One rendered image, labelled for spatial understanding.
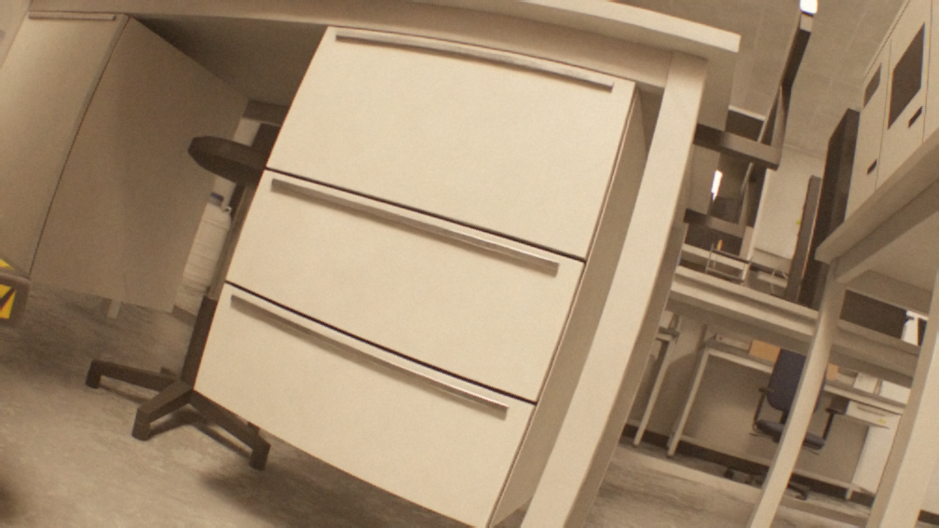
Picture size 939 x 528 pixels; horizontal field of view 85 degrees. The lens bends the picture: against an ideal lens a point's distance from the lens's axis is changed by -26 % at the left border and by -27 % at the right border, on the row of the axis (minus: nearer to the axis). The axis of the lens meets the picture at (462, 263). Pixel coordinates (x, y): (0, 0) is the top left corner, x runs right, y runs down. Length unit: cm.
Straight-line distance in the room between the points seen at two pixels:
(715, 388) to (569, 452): 470
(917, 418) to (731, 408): 467
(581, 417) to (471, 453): 14
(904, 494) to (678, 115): 58
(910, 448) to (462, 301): 63
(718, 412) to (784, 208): 181
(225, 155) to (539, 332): 75
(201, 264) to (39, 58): 351
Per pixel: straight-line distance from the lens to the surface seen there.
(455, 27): 99
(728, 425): 551
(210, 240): 502
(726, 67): 92
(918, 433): 88
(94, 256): 159
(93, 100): 148
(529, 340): 83
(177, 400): 142
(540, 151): 88
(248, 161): 132
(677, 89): 89
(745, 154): 102
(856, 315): 298
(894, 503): 88
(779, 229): 572
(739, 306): 260
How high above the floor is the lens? 43
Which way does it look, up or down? 5 degrees up
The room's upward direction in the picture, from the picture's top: 19 degrees clockwise
